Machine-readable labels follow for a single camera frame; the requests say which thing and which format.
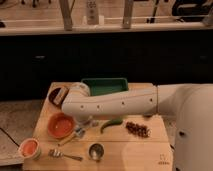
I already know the tan sponge block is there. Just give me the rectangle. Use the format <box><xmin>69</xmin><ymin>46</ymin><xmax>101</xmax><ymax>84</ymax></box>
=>
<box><xmin>54</xmin><ymin>87</ymin><xmax>68</xmax><ymax>105</ymax></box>

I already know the green chili pepper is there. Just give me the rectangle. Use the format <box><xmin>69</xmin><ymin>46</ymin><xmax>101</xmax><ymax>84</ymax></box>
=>
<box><xmin>100</xmin><ymin>118</ymin><xmax>123</xmax><ymax>134</ymax></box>

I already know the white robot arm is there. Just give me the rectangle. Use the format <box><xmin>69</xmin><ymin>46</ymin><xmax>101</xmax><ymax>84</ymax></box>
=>
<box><xmin>62</xmin><ymin>82</ymin><xmax>213</xmax><ymax>171</ymax></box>

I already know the small metal cup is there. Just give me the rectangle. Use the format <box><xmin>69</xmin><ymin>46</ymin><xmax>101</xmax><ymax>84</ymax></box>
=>
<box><xmin>89</xmin><ymin>143</ymin><xmax>104</xmax><ymax>161</ymax></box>

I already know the green plastic tray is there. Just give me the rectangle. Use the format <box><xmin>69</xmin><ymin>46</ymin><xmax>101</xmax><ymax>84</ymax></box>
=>
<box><xmin>82</xmin><ymin>78</ymin><xmax>129</xmax><ymax>96</ymax></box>

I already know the bunch of red grapes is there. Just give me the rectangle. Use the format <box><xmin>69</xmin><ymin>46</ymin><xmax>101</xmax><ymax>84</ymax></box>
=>
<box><xmin>126</xmin><ymin>122</ymin><xmax>150</xmax><ymax>138</ymax></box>

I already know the green measuring scoop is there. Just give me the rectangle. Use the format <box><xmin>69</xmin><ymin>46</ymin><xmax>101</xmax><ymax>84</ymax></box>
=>
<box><xmin>58</xmin><ymin>129</ymin><xmax>85</xmax><ymax>146</ymax></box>

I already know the black cable left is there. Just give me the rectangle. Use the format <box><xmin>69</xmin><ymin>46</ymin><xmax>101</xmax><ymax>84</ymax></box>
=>
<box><xmin>0</xmin><ymin>127</ymin><xmax>21</xmax><ymax>148</ymax></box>

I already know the orange cup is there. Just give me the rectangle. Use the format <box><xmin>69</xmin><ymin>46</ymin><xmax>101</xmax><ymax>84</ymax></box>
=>
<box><xmin>18</xmin><ymin>138</ymin><xmax>41</xmax><ymax>160</ymax></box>

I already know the grey towel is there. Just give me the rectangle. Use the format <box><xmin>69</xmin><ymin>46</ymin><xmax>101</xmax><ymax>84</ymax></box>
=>
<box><xmin>88</xmin><ymin>120</ymin><xmax>99</xmax><ymax>127</ymax></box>

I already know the red bowl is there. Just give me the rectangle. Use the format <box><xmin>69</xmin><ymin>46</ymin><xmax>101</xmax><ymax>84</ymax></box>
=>
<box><xmin>47</xmin><ymin>113</ymin><xmax>75</xmax><ymax>139</ymax></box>

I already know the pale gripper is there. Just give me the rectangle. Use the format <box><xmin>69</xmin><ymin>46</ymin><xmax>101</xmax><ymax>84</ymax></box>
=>
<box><xmin>74</xmin><ymin>118</ymin><xmax>93</xmax><ymax>138</ymax></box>

